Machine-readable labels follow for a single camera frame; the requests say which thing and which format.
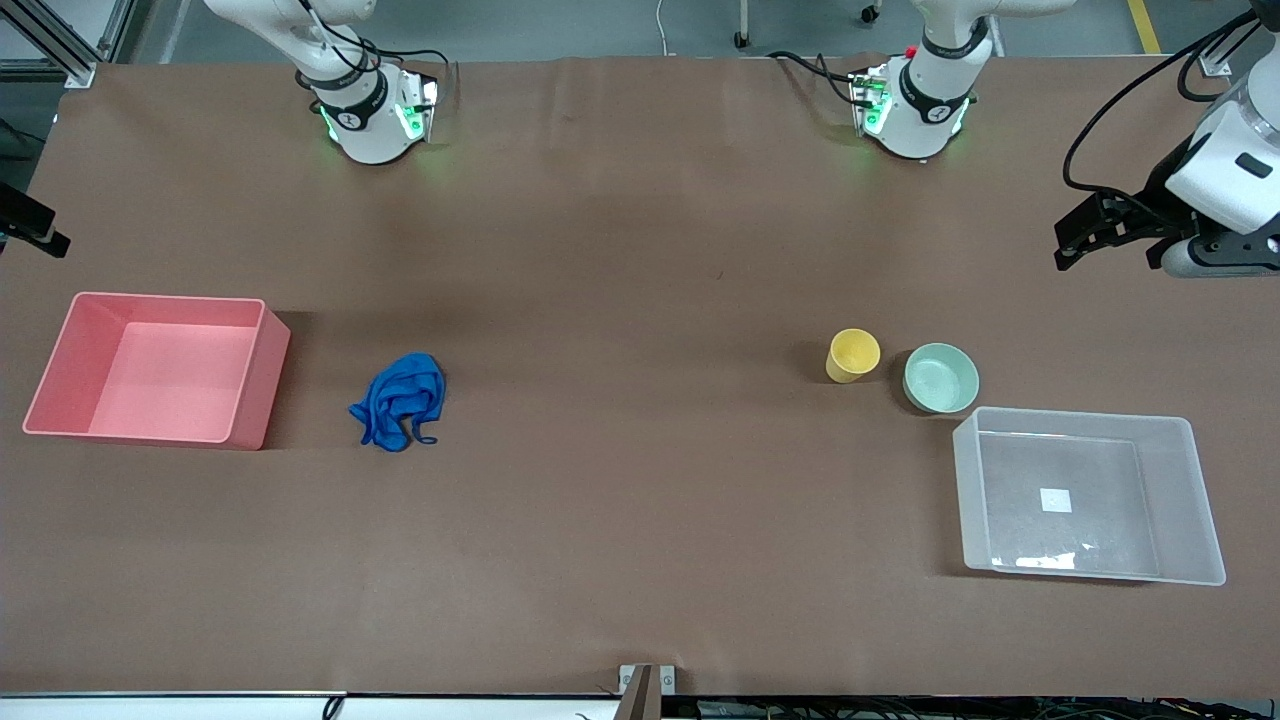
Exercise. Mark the brown table cover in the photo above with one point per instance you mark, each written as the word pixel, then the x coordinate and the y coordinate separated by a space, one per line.
pixel 620 450

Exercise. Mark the pink plastic box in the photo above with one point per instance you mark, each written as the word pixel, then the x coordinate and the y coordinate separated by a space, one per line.
pixel 170 380

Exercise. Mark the blue cloth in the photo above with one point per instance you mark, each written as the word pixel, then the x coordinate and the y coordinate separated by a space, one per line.
pixel 400 400

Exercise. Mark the yellow cup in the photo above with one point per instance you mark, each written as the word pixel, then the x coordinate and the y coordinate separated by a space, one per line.
pixel 852 355

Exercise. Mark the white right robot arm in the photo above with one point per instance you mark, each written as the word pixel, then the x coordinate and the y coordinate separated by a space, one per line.
pixel 370 130

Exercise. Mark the aluminium frame profile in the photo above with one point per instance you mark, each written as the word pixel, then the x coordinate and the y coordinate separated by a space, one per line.
pixel 60 45

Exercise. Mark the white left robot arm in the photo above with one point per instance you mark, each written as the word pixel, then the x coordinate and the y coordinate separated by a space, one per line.
pixel 915 120

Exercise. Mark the metal table edge bracket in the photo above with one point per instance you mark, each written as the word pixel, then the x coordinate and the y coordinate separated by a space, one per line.
pixel 648 690

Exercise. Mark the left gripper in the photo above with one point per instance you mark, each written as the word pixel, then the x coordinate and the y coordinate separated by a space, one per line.
pixel 1158 201

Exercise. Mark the mint green bowl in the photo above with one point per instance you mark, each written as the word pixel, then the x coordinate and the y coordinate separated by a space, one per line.
pixel 941 378

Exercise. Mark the metal corner bracket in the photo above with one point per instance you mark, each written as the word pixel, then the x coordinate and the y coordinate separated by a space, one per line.
pixel 1216 63

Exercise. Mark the clear plastic box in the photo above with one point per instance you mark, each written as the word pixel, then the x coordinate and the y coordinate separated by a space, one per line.
pixel 1085 500

